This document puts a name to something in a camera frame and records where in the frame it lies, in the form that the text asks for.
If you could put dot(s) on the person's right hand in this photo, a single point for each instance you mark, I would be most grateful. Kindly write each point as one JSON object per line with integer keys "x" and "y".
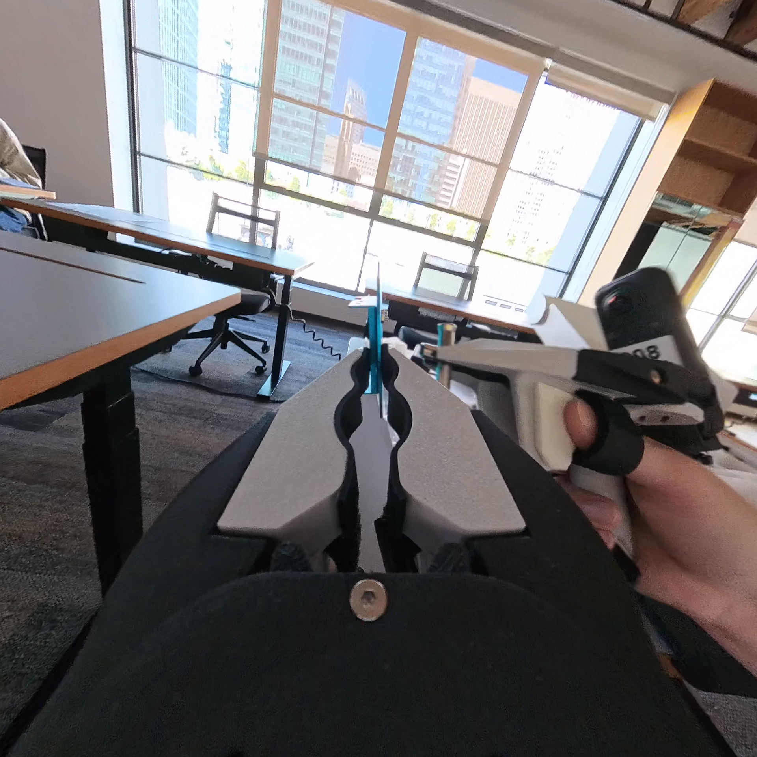
{"x": 680, "y": 532}

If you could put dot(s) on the blue metal bracket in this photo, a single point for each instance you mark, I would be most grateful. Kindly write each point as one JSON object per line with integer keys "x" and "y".
{"x": 374, "y": 349}

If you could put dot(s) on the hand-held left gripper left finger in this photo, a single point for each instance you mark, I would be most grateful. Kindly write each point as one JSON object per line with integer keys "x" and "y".
{"x": 284, "y": 473}

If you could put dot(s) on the tall city-view window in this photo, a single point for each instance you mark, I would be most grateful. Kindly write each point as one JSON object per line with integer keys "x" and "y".
{"x": 325, "y": 88}

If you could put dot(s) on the wooden shelf unit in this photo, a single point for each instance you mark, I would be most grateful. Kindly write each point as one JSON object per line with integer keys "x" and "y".
{"x": 709, "y": 171}

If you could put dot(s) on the person's dark clothing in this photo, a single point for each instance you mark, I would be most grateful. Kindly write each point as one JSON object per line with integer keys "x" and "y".
{"x": 680, "y": 650}

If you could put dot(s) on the frosted glass door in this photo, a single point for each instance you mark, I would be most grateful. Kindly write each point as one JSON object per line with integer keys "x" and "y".
{"x": 674, "y": 248}

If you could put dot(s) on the black office chair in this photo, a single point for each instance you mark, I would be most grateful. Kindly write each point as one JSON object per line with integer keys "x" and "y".
{"x": 248, "y": 301}

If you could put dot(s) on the dark slat-back chair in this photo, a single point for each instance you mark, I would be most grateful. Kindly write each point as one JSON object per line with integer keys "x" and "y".
{"x": 245, "y": 206}
{"x": 449, "y": 264}

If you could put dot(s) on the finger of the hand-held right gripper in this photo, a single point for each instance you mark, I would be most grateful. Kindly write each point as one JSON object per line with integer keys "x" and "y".
{"x": 532, "y": 361}

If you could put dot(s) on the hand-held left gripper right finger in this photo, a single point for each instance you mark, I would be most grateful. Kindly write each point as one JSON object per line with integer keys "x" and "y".
{"x": 461, "y": 473}

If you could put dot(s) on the window with roller blind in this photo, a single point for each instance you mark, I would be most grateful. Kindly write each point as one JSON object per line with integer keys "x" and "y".
{"x": 727, "y": 307}

